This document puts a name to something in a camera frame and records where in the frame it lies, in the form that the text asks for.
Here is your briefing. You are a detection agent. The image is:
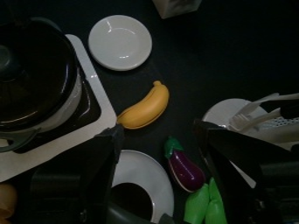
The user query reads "dark grey toy pan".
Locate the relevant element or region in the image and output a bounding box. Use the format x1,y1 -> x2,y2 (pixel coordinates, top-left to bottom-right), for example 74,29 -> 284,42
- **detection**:
105,182 -> 176,224

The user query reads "white plastic fork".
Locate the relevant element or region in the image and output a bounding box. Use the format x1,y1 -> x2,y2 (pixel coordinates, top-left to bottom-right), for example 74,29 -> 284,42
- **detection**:
228,107 -> 283,133

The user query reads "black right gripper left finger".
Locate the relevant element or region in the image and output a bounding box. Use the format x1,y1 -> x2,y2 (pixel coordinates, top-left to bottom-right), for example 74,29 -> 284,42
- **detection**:
14,124 -> 126,224

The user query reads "white perforated basket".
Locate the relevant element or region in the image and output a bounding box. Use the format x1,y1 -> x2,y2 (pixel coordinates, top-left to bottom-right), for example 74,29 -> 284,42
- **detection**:
248,115 -> 299,151

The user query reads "white toy stove black top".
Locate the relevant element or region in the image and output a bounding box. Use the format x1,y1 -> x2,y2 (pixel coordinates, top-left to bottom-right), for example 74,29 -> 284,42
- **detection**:
0,33 -> 117,183

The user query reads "pale yellow toy food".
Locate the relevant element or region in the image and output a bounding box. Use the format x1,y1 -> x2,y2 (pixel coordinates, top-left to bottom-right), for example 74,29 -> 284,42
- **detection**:
0,182 -> 18,224

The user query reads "white box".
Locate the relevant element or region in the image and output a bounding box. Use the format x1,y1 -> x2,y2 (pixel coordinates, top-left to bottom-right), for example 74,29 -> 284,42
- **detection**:
150,0 -> 202,20

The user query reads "white plate under cutlery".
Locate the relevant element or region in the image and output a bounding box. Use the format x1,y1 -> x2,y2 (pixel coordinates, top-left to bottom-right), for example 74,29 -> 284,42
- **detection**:
200,97 -> 269,130

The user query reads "small white round plate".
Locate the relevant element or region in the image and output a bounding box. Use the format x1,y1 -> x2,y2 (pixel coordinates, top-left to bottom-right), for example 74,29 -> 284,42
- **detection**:
88,14 -> 153,72

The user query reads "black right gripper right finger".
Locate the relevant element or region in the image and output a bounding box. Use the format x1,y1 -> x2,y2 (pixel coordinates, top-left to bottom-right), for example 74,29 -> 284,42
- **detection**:
190,118 -> 299,224

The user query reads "white plastic spoon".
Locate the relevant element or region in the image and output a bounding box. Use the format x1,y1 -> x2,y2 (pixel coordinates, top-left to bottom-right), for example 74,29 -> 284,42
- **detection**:
239,92 -> 299,116

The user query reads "purple toy eggplant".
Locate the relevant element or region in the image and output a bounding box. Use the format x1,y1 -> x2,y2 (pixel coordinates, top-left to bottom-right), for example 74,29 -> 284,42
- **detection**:
162,136 -> 206,193

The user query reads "black cooking pot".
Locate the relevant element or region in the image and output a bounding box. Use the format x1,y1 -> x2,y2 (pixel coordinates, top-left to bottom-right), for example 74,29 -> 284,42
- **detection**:
0,17 -> 80,133

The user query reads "green toy vegetable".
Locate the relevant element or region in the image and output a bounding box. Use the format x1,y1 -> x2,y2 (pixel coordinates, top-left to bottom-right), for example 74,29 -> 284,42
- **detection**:
181,177 -> 229,224

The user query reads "large white round plate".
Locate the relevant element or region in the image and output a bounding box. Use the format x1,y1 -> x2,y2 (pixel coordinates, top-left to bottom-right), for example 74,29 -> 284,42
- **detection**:
109,149 -> 174,224

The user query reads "yellow toy banana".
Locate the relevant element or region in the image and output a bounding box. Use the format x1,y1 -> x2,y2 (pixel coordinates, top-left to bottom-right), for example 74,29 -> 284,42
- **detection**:
116,80 -> 170,130

